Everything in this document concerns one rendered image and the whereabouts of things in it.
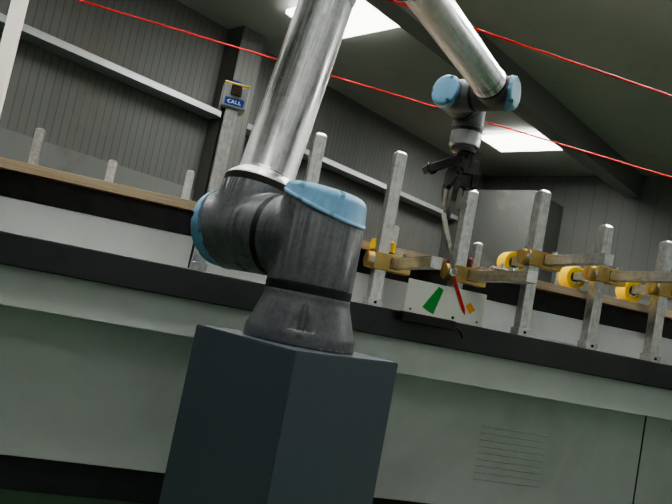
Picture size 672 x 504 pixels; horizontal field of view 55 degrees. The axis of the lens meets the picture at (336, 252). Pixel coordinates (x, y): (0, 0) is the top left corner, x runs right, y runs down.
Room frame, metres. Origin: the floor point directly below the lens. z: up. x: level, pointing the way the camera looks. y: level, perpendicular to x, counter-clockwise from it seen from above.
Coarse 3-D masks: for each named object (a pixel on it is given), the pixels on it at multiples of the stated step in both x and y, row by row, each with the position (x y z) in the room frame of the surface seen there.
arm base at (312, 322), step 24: (264, 288) 1.10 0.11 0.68; (288, 288) 1.04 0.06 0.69; (312, 288) 1.04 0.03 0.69; (264, 312) 1.05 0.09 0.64; (288, 312) 1.03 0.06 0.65; (312, 312) 1.03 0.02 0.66; (336, 312) 1.05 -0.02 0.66; (264, 336) 1.03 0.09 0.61; (288, 336) 1.02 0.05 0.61; (312, 336) 1.02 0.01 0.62; (336, 336) 1.04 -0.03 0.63
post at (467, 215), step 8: (464, 192) 1.95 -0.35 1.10; (472, 192) 1.93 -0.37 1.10; (472, 200) 1.93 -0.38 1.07; (464, 208) 1.93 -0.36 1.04; (472, 208) 1.93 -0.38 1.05; (464, 216) 1.93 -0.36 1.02; (472, 216) 1.93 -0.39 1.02; (464, 224) 1.93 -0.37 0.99; (472, 224) 1.93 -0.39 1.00; (456, 232) 1.96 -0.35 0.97; (464, 232) 1.93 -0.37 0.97; (456, 240) 1.95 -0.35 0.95; (464, 240) 1.93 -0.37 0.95; (456, 248) 1.94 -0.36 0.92; (464, 248) 1.93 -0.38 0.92; (456, 256) 1.93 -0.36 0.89; (464, 256) 1.93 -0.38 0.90; (464, 264) 1.93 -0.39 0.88
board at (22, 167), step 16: (0, 160) 1.74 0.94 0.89; (16, 160) 1.75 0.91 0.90; (48, 176) 1.77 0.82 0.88; (64, 176) 1.78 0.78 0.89; (80, 176) 1.79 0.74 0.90; (112, 192) 1.82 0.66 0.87; (128, 192) 1.83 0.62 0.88; (144, 192) 1.84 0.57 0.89; (176, 208) 1.91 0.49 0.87; (192, 208) 1.88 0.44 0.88; (416, 256) 2.07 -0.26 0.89; (544, 288) 2.20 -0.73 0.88; (560, 288) 2.22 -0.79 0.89; (608, 304) 2.29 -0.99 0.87; (624, 304) 2.29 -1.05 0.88; (640, 304) 2.31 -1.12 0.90
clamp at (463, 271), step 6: (444, 264) 1.94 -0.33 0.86; (456, 264) 1.92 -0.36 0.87; (444, 270) 1.93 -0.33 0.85; (462, 270) 1.92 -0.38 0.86; (468, 270) 1.93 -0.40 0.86; (474, 270) 1.94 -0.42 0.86; (480, 270) 1.94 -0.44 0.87; (444, 276) 1.92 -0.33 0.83; (450, 276) 1.92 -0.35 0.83; (456, 276) 1.92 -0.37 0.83; (462, 276) 1.93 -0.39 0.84; (462, 282) 1.93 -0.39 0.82; (468, 282) 1.93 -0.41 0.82; (474, 282) 1.94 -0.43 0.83; (480, 282) 1.94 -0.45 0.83
